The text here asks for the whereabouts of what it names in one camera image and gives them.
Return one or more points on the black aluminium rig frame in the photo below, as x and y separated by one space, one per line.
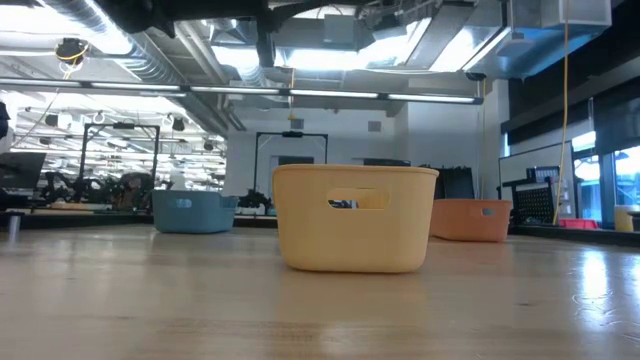
75 220

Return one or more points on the black crate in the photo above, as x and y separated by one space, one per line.
457 182

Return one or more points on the orange plastic bin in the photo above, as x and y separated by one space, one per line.
465 222

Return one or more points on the black pegboard cart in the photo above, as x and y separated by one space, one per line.
535 202

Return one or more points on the blue plastic bin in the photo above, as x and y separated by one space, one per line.
200 217

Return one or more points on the white partition panel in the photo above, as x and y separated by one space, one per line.
515 165

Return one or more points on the black monitor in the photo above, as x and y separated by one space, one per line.
20 170

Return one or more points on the yellow container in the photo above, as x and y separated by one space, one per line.
623 219

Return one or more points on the yellow plastic bin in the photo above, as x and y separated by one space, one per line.
310 225

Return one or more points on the red tray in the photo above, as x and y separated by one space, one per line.
577 223

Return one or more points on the long ceiling light strip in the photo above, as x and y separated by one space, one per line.
330 93

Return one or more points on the black gantry frame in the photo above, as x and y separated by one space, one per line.
120 125
291 134

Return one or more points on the silver metal post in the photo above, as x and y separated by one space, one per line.
13 226

